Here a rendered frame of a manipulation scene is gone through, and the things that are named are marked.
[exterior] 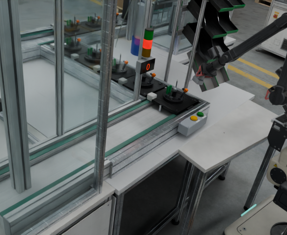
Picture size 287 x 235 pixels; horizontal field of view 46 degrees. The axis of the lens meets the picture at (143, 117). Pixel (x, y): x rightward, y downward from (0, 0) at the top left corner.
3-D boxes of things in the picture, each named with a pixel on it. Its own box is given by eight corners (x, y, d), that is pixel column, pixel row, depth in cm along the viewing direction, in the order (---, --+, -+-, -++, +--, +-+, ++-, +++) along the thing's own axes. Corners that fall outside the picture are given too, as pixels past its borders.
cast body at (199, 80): (202, 85, 209) (206, 75, 206) (196, 84, 207) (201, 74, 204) (195, 79, 215) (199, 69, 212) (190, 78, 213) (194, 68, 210)
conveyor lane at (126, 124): (195, 114, 220) (198, 101, 215) (102, 172, 163) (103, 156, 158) (161, 97, 235) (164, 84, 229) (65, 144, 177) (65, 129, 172)
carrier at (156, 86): (167, 87, 228) (170, 71, 222) (144, 98, 212) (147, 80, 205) (140, 74, 240) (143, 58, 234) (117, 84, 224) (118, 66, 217)
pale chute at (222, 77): (225, 82, 239) (229, 80, 235) (213, 86, 231) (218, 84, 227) (210, 45, 240) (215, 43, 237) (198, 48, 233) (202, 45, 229)
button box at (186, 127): (206, 123, 205) (208, 115, 202) (186, 136, 191) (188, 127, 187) (196, 119, 208) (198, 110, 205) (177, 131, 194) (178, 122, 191)
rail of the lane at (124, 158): (207, 116, 221) (211, 101, 215) (111, 178, 160) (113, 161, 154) (200, 112, 223) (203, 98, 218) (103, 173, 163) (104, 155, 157)
